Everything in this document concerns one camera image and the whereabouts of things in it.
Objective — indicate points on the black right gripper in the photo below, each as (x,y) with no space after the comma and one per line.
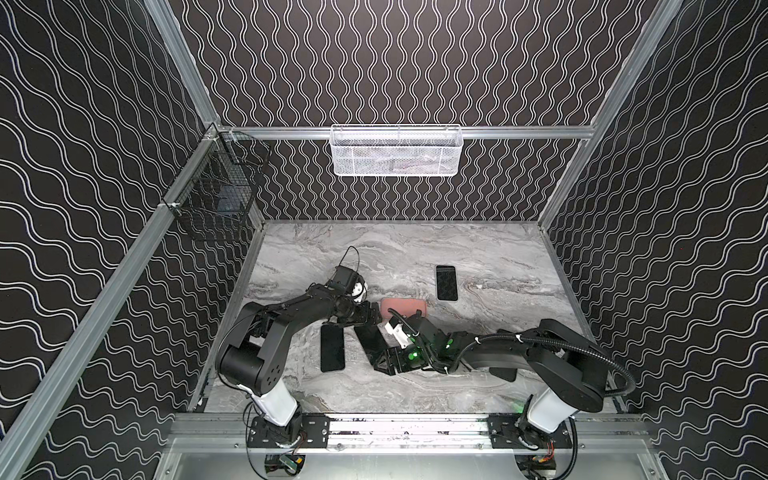
(398,352)

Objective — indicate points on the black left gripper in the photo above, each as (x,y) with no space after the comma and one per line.
(365,312)

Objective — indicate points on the black phone purple edge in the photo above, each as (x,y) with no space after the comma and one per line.
(372,341)

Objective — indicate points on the pink phone case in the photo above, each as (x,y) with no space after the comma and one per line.
(404,306)

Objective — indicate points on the white smartphone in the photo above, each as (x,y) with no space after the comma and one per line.
(446,283)

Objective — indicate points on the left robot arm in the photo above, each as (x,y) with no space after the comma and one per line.
(253,354)

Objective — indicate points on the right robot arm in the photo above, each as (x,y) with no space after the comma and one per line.
(577,374)

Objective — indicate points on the black phone blue edge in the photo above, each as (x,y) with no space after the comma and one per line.
(332,352)

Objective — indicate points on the black phone case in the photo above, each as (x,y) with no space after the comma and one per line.
(506,374)

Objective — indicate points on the aluminium back crossbar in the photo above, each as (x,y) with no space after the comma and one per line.
(414,131)

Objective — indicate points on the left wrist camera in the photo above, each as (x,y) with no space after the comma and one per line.
(359,292)

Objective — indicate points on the white wire mesh basket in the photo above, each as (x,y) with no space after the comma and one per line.
(436,155)

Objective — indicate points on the black wire mesh basket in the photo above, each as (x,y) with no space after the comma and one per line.
(215,206)

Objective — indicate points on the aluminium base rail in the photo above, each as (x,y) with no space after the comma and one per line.
(357,433)

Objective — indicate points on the aluminium left side rail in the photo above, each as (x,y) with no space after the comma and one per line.
(39,413)

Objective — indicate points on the aluminium corner post left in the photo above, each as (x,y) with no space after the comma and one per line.
(178,50)

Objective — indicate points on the aluminium corner post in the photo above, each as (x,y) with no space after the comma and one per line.
(645,45)
(178,50)

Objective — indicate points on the aluminium corner post right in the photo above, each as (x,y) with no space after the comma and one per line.
(645,45)

